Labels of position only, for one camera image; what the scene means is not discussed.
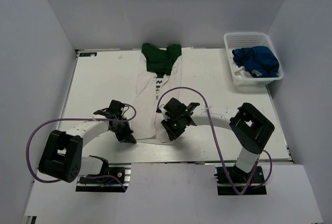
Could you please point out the blue t-shirt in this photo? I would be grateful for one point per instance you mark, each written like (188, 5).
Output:
(258, 61)

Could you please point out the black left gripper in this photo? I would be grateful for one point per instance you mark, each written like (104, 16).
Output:
(127, 137)

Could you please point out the white plastic basket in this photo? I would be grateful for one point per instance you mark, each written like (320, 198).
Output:
(238, 40)

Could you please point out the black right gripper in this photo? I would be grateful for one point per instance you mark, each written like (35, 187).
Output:
(173, 133)

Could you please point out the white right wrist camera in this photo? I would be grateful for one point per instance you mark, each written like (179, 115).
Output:
(160, 109)

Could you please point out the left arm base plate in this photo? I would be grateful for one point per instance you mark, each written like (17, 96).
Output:
(118, 183)

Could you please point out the white green raglan t-shirt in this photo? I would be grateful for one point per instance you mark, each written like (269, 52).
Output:
(159, 71)

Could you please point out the dark label sticker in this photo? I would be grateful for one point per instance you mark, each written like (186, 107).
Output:
(88, 54)

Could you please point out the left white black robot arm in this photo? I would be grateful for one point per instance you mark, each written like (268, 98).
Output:
(62, 156)

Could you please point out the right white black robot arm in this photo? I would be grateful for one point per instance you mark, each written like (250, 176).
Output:
(252, 129)

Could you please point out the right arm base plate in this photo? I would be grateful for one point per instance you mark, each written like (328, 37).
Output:
(239, 179)

